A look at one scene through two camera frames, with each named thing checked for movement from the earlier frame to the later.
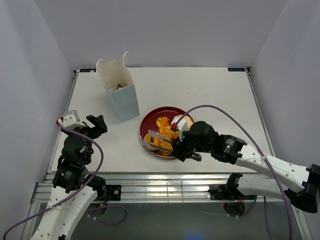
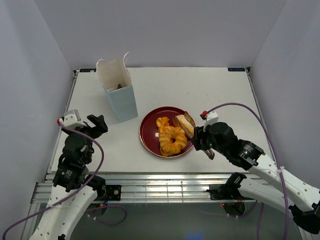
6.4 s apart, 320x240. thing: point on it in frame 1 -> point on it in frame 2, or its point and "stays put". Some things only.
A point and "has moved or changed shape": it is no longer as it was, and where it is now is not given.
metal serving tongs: x=152 y=132 has moved or changed shape
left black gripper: x=100 y=126 stays put
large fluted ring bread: x=167 y=132 stays put
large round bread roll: x=188 y=121 stays put
